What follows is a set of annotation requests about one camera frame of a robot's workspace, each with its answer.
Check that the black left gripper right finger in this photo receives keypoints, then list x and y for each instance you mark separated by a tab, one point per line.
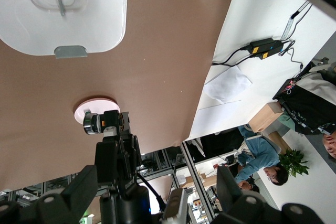
228	190

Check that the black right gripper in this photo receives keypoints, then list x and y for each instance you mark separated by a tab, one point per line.
126	205

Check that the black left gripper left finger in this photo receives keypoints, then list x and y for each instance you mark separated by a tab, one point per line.
78	190

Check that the black orange push-button switch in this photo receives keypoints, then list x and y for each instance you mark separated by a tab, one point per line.
110	119

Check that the brown cardboard box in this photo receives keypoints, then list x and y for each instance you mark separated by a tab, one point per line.
204	179

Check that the person in blue jacket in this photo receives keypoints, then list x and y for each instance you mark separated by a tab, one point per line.
260	153

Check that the pink round plate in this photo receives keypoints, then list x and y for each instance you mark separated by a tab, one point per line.
102	103

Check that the green potted plant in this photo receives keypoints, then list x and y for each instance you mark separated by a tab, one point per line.
294	162

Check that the light wooden box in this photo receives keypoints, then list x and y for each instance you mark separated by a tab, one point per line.
265	117

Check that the brown table mat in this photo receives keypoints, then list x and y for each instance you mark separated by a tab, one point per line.
157	77

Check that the crumpled white paper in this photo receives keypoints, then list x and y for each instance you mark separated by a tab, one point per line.
228	85

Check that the person in grey black jacket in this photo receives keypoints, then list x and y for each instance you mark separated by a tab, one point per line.
312	95

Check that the black power adapter yellow label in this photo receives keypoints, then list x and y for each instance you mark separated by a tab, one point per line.
262	44
274	51

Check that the white plastic container lid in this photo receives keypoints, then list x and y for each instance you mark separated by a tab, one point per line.
99	11

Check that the white power strip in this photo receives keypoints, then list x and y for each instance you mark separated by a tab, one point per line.
288	26

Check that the aluminium rack frame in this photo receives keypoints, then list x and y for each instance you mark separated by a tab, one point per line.
194	171

